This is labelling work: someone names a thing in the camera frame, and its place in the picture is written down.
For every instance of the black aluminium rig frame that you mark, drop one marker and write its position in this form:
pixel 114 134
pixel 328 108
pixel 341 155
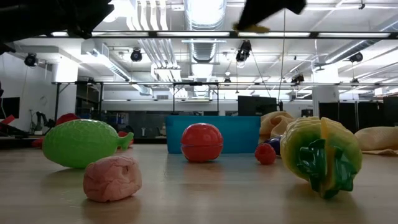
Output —
pixel 152 34

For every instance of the red toy tomato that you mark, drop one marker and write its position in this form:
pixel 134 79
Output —
pixel 202 143

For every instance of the black workstation frame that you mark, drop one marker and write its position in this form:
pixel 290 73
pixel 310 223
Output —
pixel 195 83

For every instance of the black overhead camera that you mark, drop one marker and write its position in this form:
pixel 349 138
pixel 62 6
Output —
pixel 30 59
pixel 243 51
pixel 136 55
pixel 356 57

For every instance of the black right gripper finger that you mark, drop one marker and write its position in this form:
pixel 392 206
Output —
pixel 264 11

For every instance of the pink lumpy toy food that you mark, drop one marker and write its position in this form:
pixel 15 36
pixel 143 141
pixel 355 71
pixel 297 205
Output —
pixel 112 179

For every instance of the black room partition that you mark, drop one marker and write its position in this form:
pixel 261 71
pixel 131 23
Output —
pixel 357 113

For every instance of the teal plastic container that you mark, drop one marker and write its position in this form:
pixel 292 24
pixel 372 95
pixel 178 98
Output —
pixel 239 133

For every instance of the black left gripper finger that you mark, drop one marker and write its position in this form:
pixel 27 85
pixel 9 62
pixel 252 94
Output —
pixel 91 14

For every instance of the background black robot arm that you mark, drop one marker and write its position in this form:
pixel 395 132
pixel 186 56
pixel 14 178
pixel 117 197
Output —
pixel 40 119

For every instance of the red toy strawberry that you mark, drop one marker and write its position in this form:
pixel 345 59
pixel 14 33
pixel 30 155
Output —
pixel 265 154

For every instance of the light green toy fruit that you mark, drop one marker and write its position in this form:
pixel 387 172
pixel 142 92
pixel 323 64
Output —
pixel 77 143

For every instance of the silver ventilation duct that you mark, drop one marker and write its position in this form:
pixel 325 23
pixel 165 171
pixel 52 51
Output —
pixel 205 18

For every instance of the yellow pepper toy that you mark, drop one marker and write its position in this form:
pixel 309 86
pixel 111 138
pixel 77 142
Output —
pixel 342 146

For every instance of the black wall screen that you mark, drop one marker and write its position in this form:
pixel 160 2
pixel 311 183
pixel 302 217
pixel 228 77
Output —
pixel 9 107

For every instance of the black monitor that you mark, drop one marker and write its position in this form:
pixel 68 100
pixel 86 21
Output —
pixel 256 105

